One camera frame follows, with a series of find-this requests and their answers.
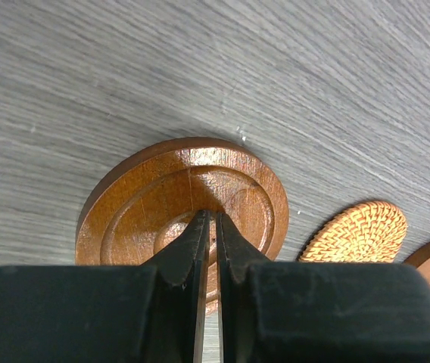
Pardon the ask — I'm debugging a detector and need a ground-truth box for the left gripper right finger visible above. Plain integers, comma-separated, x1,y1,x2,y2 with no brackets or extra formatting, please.
216,213,264,362

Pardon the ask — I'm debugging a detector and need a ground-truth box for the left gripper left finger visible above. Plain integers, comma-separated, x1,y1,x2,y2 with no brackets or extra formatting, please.
144,210,210,362

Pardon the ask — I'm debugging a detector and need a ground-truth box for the small woven rattan coaster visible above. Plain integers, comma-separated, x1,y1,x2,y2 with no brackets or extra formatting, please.
298,201,408,263

